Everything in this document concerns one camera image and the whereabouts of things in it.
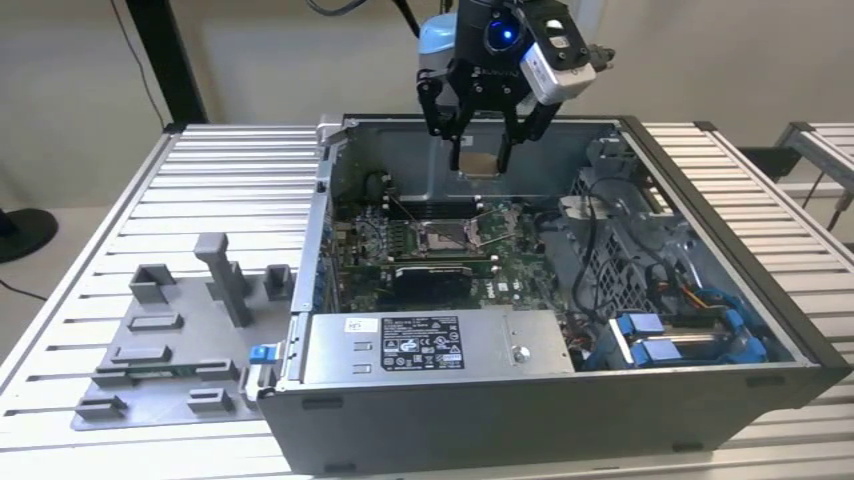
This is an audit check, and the thin black wall cable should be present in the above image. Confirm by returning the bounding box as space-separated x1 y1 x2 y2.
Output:
108 0 169 132

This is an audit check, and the grey plastic parts rack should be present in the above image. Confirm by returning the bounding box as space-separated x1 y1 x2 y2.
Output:
69 232 299 432

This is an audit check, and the thin metal locking lever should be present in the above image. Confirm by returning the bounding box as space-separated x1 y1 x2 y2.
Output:
383 192 428 226

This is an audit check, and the blue disk carrier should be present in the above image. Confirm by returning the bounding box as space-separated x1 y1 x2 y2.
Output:
610 294 746 337
630 324 768 371

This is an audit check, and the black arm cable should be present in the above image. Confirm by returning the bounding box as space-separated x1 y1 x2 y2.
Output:
391 0 423 39

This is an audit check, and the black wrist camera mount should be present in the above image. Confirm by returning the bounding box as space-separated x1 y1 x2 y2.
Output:
523 0 592 69

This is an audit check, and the open black PC case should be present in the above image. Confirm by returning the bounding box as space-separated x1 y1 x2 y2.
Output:
256 112 854 476

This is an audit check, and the silver power supply unit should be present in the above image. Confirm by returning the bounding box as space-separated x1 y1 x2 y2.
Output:
299 309 576 387

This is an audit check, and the grey cable connector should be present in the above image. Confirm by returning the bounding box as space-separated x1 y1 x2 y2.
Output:
584 43 616 72

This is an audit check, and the metal slat side table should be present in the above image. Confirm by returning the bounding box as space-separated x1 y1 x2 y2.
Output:
776 121 854 201

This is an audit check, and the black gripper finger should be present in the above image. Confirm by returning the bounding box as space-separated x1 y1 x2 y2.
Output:
496 97 559 174
416 67 479 174

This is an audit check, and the green motherboard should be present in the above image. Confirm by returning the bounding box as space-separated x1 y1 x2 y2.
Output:
325 197 572 316

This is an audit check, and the black power supply label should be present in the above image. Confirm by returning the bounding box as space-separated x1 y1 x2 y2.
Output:
377 314 463 372

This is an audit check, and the RAM stick in motherboard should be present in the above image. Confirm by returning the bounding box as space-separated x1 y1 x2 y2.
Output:
385 252 500 266

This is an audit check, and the perforated metal disk bay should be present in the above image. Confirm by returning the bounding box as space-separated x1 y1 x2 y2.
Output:
539 167 675 321

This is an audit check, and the round black stand base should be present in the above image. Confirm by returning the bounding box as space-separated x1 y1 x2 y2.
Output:
0 207 60 265

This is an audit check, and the black vertical post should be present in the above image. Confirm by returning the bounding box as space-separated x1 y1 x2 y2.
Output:
124 0 209 132

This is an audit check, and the black graphics card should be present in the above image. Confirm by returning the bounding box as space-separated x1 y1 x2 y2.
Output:
391 264 476 310

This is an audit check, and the CPU socket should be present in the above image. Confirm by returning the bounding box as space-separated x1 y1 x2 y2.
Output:
414 219 483 251

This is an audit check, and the thin black floor cable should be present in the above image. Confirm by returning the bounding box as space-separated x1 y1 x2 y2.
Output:
0 279 49 302

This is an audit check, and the green RAM stick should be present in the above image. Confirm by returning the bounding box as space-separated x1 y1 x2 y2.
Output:
96 366 228 380

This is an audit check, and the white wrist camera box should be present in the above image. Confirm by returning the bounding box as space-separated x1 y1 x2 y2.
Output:
518 42 598 106

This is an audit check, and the square silver CPU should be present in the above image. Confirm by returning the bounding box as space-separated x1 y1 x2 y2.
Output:
456 152 500 180

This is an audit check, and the black rectangular block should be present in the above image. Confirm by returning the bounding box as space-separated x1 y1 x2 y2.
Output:
736 146 802 180

